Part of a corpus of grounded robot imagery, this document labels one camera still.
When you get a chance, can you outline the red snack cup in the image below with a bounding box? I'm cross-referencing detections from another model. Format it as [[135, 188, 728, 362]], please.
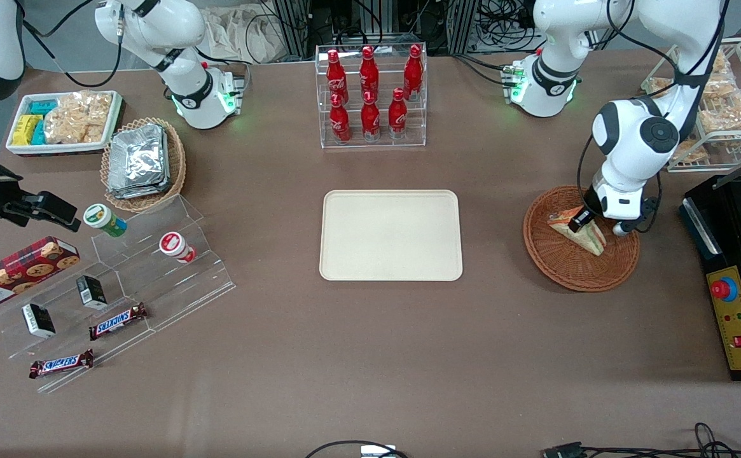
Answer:
[[159, 232, 197, 264]]

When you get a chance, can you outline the silver foil packet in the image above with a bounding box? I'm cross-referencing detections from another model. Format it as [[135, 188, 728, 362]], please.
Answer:
[[109, 123, 169, 190], [107, 172, 171, 200]]

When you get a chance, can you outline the yellow snack box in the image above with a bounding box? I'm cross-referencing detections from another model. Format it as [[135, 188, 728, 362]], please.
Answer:
[[12, 114, 43, 146]]

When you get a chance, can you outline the black tangled cable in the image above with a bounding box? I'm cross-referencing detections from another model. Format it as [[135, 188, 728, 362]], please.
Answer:
[[580, 422, 741, 458]]

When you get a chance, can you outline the round brown wicker basket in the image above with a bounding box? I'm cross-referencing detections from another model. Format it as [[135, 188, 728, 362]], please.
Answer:
[[523, 185, 640, 293]]

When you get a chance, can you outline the triangle sandwich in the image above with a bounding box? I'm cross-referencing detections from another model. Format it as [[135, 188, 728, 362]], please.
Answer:
[[547, 207, 607, 257]]

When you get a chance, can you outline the green snack cup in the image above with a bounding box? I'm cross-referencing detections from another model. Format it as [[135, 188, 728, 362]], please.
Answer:
[[83, 204, 128, 239]]

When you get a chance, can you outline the small black box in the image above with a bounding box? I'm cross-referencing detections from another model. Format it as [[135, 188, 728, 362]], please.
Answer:
[[76, 275, 108, 310], [22, 303, 57, 338]]

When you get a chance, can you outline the clear bag of crackers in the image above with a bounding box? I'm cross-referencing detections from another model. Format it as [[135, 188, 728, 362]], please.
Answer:
[[44, 90, 114, 145]]

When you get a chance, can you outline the red cola bottle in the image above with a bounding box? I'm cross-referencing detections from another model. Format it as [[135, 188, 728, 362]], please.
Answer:
[[361, 91, 381, 142], [388, 88, 408, 139], [359, 46, 380, 102], [404, 44, 424, 101], [326, 49, 348, 106], [329, 94, 351, 144]]

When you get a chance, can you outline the Snickers chocolate bar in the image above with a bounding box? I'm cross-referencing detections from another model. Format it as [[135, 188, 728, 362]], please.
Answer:
[[88, 303, 149, 341], [29, 349, 95, 380]]

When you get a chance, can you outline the red tartan cookie box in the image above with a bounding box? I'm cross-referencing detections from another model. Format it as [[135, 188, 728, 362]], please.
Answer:
[[0, 236, 81, 314]]

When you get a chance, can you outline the oval light wicker basket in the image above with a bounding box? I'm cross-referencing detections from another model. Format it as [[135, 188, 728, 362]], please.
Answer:
[[100, 117, 187, 212]]

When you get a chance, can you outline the black cable connector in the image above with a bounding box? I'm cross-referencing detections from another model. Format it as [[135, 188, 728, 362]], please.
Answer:
[[541, 441, 585, 458]]

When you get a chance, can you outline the beige plastic tray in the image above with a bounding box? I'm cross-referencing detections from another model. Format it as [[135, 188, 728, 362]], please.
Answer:
[[319, 190, 464, 282]]

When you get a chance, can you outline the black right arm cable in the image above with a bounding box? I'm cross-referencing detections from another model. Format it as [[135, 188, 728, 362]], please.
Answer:
[[20, 0, 124, 89]]

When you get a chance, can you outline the aluminium frame post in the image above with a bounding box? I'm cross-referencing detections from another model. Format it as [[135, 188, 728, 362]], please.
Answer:
[[274, 0, 311, 59], [447, 0, 480, 55]]

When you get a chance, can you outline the clear acrylic bottle rack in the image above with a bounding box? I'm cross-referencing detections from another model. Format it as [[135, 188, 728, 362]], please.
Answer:
[[315, 43, 428, 149]]

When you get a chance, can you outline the red emergency stop button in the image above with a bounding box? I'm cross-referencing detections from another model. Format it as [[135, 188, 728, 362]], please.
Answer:
[[710, 278, 738, 303]]

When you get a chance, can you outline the white rectangular dish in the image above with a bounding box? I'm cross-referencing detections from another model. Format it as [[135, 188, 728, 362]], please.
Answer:
[[5, 90, 124, 156]]

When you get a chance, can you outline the clear acrylic stepped display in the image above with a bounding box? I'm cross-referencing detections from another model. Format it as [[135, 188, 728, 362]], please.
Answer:
[[0, 194, 237, 394]]

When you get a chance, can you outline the black control box yellow panel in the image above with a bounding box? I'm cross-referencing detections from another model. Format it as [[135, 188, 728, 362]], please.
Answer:
[[681, 175, 741, 382]]

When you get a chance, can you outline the black looped cable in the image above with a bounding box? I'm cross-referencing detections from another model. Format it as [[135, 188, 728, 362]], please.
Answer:
[[305, 440, 409, 458]]

